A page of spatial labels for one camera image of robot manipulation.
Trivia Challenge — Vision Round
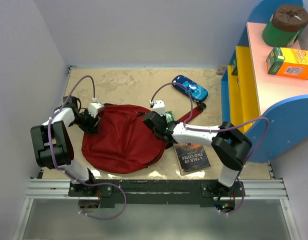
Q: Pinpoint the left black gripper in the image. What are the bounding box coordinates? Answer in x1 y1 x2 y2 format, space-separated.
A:
71 108 100 135

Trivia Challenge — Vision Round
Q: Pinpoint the green snack packet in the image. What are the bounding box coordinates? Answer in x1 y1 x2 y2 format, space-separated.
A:
165 111 174 123

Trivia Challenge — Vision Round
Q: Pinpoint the red student backpack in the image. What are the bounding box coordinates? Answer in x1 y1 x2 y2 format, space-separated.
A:
81 101 207 175

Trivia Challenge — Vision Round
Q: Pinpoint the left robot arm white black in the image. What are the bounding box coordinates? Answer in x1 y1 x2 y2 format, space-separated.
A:
30 95 104 197

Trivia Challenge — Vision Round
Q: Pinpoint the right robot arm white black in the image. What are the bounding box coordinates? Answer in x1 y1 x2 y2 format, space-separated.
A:
142 111 252 197

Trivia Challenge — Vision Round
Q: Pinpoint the Tale of Two Cities book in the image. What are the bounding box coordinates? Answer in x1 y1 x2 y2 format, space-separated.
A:
173 143 211 175

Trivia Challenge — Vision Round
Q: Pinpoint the blue patterned pencil case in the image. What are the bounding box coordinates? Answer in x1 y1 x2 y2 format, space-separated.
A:
172 75 208 103

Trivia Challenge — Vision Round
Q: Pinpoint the green box on shelf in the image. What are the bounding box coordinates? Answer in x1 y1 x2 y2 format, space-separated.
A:
231 57 238 76

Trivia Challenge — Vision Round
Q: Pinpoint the blue yellow pink shelf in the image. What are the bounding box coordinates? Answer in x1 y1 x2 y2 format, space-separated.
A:
221 0 308 163

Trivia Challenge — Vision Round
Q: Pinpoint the orange green crayon box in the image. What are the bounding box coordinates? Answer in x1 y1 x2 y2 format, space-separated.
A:
266 47 308 80

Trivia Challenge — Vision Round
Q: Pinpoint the green cylinder brown lid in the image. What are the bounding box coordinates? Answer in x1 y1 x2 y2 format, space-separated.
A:
262 4 308 48

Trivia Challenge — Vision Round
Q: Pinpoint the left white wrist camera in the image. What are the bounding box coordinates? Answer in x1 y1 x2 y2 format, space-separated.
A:
87 102 105 118

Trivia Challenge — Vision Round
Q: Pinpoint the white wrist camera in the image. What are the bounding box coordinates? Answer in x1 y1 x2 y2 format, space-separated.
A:
87 102 105 118
149 99 166 116

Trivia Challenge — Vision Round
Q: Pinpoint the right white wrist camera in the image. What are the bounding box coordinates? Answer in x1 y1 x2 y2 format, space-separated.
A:
149 99 166 116

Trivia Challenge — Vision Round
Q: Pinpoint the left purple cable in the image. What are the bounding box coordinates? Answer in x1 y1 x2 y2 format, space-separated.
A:
48 75 128 221

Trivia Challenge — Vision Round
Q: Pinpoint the purple cable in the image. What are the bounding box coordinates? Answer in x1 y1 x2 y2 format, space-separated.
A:
48 75 128 221
151 82 270 216

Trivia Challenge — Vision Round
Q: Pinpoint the aluminium rail frame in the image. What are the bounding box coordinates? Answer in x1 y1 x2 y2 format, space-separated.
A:
14 67 301 240

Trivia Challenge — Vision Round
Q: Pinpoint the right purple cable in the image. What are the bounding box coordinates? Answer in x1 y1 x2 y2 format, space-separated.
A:
151 82 270 216

